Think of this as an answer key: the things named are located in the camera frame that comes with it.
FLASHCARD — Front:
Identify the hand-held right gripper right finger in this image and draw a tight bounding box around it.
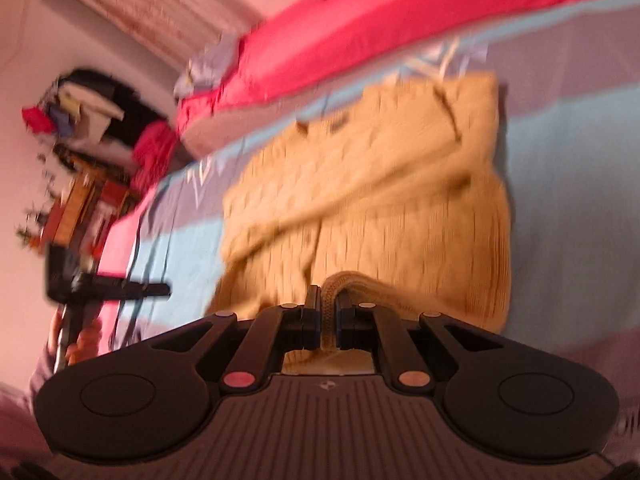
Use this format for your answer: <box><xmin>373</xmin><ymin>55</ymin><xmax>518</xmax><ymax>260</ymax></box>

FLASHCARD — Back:
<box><xmin>335</xmin><ymin>292</ymin><xmax>503</xmax><ymax>393</ymax></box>

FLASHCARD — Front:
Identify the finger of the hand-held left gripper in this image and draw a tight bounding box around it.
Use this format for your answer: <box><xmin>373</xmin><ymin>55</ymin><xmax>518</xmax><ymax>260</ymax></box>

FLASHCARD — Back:
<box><xmin>95</xmin><ymin>280</ymin><xmax>172</xmax><ymax>302</ymax></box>

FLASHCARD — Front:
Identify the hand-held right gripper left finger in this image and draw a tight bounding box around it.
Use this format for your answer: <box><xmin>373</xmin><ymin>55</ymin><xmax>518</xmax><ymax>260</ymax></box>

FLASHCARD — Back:
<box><xmin>149</xmin><ymin>285</ymin><xmax>322</xmax><ymax>394</ymax></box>

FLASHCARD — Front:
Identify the tan cable-knit cardigan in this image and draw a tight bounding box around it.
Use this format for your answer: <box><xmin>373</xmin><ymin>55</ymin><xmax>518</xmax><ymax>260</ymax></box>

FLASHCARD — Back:
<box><xmin>205</xmin><ymin>71</ymin><xmax>513</xmax><ymax>376</ymax></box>

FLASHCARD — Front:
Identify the person's left forearm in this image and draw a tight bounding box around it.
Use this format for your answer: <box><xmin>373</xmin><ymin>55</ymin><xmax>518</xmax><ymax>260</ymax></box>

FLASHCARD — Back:
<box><xmin>27</xmin><ymin>344</ymin><xmax>67</xmax><ymax>402</ymax></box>

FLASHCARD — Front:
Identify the pile of mixed clothes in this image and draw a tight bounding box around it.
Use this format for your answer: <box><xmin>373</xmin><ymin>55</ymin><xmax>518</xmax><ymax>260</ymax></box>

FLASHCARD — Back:
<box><xmin>20</xmin><ymin>66</ymin><xmax>176</xmax><ymax>162</ymax></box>

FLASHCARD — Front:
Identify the person's left hand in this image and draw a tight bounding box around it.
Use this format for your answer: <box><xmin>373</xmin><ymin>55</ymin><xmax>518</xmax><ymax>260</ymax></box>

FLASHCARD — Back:
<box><xmin>64</xmin><ymin>316</ymin><xmax>104</xmax><ymax>367</ymax></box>

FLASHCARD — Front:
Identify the cluttered shelf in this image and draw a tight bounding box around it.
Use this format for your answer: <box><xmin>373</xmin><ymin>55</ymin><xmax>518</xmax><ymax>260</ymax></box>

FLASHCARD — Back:
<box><xmin>16</xmin><ymin>144</ymin><xmax>142</xmax><ymax>262</ymax></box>

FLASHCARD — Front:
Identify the red cloth pile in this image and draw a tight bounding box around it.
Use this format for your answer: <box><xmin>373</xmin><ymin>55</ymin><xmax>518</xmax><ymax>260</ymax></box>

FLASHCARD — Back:
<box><xmin>131</xmin><ymin>119</ymin><xmax>183</xmax><ymax>193</ymax></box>

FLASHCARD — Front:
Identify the grey blue patterned pillow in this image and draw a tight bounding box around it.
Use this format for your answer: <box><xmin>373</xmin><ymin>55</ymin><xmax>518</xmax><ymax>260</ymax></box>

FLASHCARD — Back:
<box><xmin>172</xmin><ymin>34</ymin><xmax>247</xmax><ymax>102</ymax></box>

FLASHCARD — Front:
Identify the blue grey striped bed sheet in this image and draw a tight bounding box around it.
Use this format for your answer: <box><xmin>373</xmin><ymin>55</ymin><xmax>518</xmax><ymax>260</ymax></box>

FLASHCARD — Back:
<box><xmin>95</xmin><ymin>0</ymin><xmax>640</xmax><ymax>363</ymax></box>

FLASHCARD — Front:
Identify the light patterned curtain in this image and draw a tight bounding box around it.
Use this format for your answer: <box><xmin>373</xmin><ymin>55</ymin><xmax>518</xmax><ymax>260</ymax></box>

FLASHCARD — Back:
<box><xmin>39</xmin><ymin>0</ymin><xmax>268</xmax><ymax>67</ymax></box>

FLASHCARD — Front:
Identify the red quilt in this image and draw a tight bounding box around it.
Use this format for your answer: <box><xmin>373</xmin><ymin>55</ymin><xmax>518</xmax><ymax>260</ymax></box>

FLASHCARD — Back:
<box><xmin>175</xmin><ymin>0</ymin><xmax>612</xmax><ymax>157</ymax></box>

